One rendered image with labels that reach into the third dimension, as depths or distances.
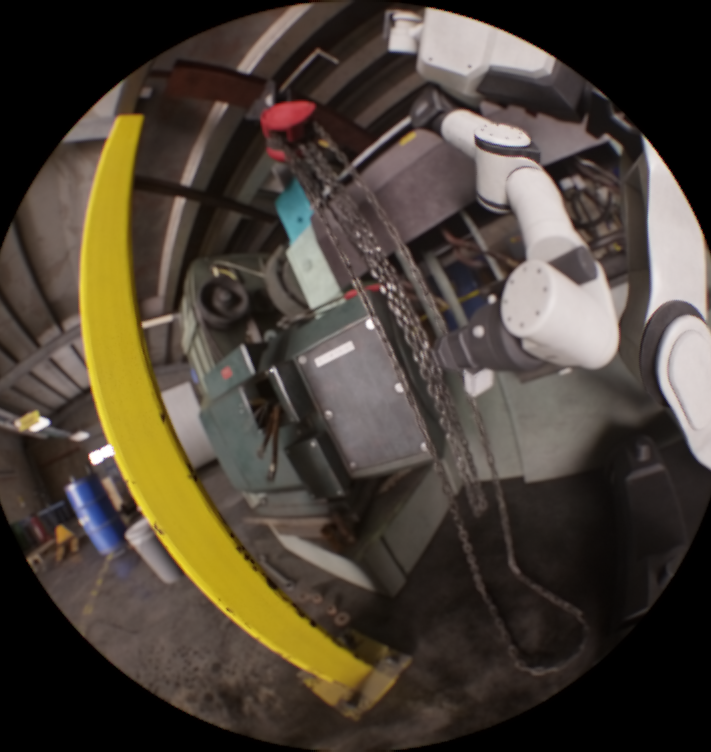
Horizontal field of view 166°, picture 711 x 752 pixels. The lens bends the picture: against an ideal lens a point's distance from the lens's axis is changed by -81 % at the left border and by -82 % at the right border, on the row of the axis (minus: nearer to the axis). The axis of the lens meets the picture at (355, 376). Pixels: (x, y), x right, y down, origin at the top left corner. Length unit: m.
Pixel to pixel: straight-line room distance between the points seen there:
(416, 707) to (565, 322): 0.74
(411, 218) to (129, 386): 0.95
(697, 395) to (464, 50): 0.58
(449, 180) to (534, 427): 0.91
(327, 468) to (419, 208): 0.90
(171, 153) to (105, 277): 1.14
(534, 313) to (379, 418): 0.40
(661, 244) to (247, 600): 0.75
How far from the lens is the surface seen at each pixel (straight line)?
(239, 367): 0.70
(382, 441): 0.54
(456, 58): 0.54
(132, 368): 0.38
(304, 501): 0.74
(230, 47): 1.37
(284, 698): 0.89
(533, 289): 0.21
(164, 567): 1.77
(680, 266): 0.43
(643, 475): 0.76
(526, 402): 0.90
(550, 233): 0.28
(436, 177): 1.00
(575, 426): 0.96
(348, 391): 0.52
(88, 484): 3.51
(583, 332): 0.22
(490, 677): 0.71
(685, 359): 0.39
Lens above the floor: 0.70
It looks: 2 degrees down
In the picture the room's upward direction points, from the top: 25 degrees counter-clockwise
